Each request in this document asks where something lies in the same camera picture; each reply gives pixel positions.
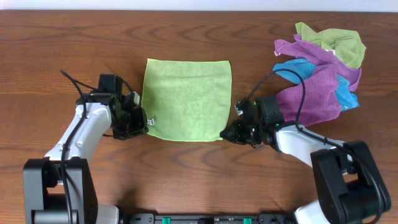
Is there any purple cloth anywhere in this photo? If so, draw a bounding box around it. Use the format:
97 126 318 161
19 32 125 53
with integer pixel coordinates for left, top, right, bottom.
274 34 362 126

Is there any olive green cloth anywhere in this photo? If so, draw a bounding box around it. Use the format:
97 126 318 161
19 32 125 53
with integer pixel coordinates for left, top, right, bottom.
295 22 366 69

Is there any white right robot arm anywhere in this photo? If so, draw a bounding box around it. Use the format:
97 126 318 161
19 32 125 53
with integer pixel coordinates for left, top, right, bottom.
220 120 391 223

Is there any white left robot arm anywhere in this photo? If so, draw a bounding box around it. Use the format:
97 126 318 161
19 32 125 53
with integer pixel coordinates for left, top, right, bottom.
23 92 147 223

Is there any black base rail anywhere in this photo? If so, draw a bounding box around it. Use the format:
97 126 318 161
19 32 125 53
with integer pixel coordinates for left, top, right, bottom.
119 213 297 224

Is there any light green cloth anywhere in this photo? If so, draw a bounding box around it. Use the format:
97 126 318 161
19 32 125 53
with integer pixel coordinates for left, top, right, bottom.
142 58 233 142

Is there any blue cloth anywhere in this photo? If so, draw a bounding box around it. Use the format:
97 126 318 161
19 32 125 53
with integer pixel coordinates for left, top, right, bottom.
273 58 359 111

